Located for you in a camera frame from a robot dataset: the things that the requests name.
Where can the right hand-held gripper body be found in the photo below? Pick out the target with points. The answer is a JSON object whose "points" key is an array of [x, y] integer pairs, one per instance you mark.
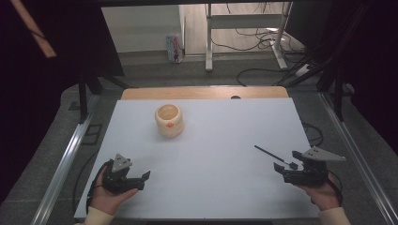
{"points": [[309, 175]]}

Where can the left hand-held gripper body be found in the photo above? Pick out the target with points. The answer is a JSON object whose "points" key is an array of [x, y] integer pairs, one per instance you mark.
{"points": [[120, 182]]}

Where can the black pen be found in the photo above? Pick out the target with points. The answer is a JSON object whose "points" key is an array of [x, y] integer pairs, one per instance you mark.
{"points": [[269, 154]]}

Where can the cream cup with orange mark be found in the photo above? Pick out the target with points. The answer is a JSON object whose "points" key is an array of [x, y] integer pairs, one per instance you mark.
{"points": [[169, 128]]}

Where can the person's left hand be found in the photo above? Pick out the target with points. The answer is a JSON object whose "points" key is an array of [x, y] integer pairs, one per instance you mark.
{"points": [[104, 201]]}

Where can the person's right hand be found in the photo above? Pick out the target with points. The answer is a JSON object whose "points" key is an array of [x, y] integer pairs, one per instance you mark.
{"points": [[325, 197]]}

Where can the black floor plate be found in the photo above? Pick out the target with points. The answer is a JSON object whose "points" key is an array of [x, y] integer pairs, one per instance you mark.
{"points": [[92, 134]]}

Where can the black metal stand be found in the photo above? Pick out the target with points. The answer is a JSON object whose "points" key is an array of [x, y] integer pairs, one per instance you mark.
{"points": [[83, 100], [338, 90]]}

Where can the black desk grommet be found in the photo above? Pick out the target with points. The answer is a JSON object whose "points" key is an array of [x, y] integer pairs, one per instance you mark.
{"points": [[235, 97]]}

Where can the white power strip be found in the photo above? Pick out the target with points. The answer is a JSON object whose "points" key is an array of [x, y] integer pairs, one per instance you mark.
{"points": [[302, 70]]}

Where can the light wooden beam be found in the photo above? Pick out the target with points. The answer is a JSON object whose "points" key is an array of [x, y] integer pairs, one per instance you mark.
{"points": [[37, 34]]}

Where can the aluminium rail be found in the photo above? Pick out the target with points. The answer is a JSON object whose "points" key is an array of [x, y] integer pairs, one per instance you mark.
{"points": [[353, 143], [64, 162]]}

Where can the white metal desk frame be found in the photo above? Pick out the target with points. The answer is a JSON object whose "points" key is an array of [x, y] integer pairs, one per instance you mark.
{"points": [[242, 21]]}

